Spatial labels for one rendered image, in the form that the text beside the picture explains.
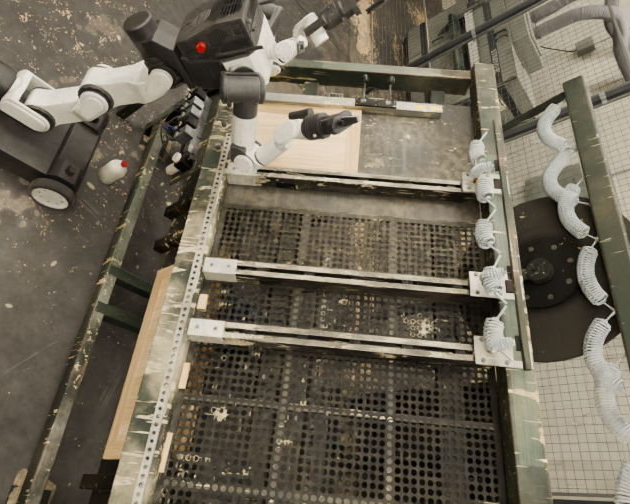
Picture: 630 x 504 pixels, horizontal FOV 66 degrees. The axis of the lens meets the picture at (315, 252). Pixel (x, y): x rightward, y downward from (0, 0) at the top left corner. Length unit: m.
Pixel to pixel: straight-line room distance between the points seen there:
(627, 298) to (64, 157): 2.50
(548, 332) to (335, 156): 1.18
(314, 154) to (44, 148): 1.27
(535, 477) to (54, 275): 2.17
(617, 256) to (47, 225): 2.54
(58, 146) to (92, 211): 0.38
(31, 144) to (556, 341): 2.45
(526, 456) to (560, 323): 0.71
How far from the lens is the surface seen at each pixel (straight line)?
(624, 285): 2.19
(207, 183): 2.14
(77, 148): 2.69
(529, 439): 1.75
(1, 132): 2.59
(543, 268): 2.32
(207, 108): 2.52
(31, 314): 2.56
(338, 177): 2.11
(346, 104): 2.44
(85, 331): 2.45
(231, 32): 1.83
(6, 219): 2.63
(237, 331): 1.79
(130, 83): 2.17
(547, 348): 2.23
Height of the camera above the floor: 2.34
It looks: 35 degrees down
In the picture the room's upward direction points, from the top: 72 degrees clockwise
